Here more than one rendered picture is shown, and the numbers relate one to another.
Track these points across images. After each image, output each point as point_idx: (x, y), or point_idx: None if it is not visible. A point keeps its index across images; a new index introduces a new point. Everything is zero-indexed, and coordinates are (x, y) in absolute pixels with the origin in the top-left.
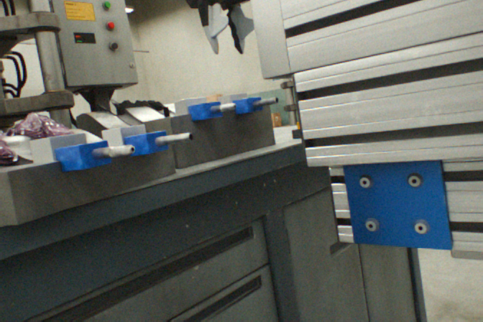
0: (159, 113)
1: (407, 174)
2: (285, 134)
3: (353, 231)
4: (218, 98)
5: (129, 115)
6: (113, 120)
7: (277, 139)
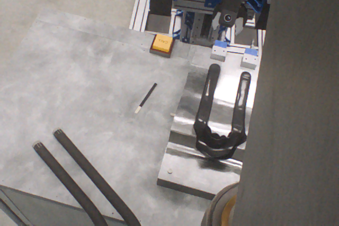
0: (211, 111)
1: None
2: (113, 79)
3: None
4: (225, 56)
5: (233, 120)
6: (249, 120)
7: (161, 69)
